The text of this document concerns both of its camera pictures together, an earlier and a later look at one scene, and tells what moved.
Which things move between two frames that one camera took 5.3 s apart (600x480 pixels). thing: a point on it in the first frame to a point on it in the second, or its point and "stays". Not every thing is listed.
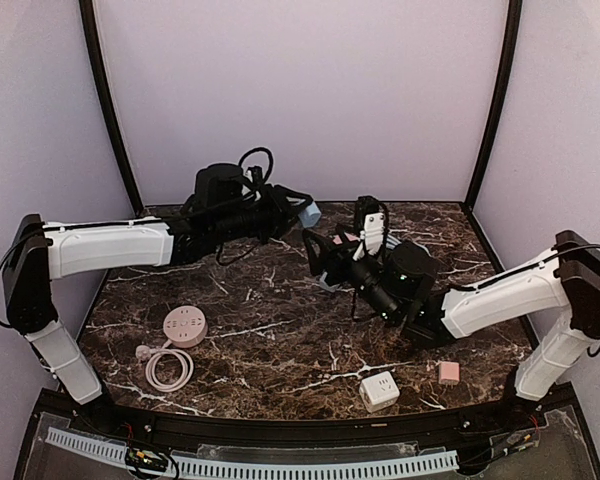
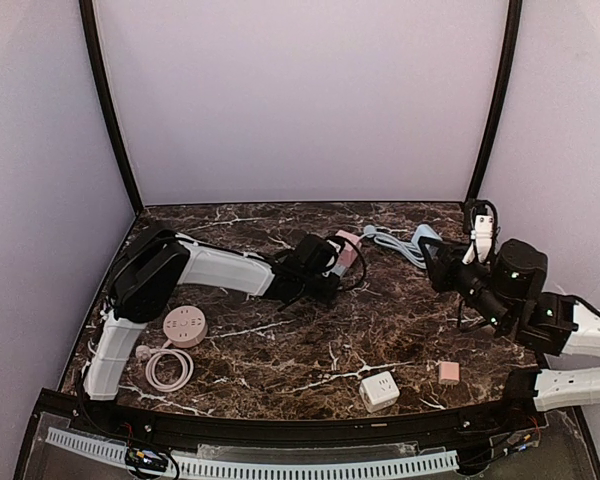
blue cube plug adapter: x=311 y=215 to x=424 y=230
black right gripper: x=337 y=263 to x=447 y=267
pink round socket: x=185 y=326 stays
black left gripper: x=277 y=214 to x=333 y=270
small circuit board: x=141 y=458 stays
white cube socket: x=379 y=392 stays
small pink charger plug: x=448 y=373 stays
